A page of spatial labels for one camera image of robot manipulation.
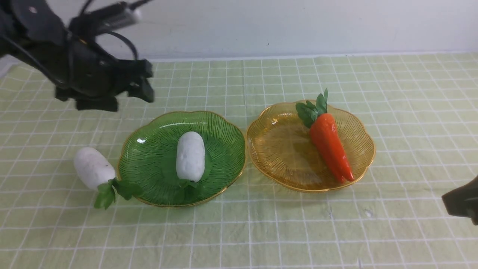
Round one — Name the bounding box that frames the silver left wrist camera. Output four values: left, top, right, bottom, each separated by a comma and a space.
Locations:
68, 0, 150, 36

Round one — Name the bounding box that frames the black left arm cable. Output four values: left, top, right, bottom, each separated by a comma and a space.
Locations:
98, 30, 139, 60

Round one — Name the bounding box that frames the amber ribbed plastic plate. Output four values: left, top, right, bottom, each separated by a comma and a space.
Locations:
246, 102, 376, 194

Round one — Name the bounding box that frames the green checked tablecloth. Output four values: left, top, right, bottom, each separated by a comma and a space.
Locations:
0, 53, 477, 269

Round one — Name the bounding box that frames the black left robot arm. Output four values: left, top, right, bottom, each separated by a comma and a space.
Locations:
0, 0, 155, 112

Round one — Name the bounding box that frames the green ribbed plastic plate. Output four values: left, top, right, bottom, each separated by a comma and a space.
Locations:
117, 111, 246, 208

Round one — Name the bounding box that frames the white toy radish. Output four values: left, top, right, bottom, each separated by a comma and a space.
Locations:
73, 148, 143, 209
176, 132, 205, 189

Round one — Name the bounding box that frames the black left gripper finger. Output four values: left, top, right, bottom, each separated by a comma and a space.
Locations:
76, 97, 118, 112
126, 77, 155, 103

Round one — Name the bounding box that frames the orange toy carrot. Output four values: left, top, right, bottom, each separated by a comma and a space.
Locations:
295, 102, 351, 184
306, 89, 354, 183

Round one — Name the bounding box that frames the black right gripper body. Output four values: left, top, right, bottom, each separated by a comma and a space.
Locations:
441, 176, 478, 225

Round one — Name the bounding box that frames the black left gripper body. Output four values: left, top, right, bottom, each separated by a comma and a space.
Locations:
35, 37, 152, 101

